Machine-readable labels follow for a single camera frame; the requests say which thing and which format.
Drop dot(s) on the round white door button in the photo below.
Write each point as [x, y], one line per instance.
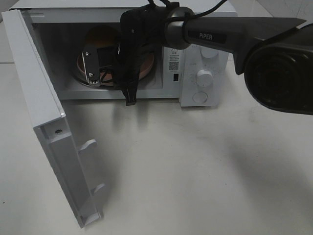
[200, 97]

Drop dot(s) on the white microwave door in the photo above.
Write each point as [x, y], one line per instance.
[48, 117]

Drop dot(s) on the pink round plate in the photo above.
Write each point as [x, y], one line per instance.
[106, 75]

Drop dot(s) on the white timer knob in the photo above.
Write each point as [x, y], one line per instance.
[204, 78]

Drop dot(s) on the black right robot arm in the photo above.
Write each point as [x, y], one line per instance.
[275, 55]

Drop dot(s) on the white microwave oven body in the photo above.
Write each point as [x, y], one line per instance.
[47, 38]

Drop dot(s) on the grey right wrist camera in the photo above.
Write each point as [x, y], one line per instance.
[91, 65]

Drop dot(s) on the white warning label sticker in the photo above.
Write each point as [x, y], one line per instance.
[174, 57]

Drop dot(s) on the burger with lettuce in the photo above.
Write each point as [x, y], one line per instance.
[102, 36]

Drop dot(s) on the upper white power knob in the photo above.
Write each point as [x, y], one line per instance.
[208, 53]

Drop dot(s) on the glass microwave turntable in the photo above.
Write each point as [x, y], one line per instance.
[81, 80]

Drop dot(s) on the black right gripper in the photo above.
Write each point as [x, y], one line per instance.
[124, 61]

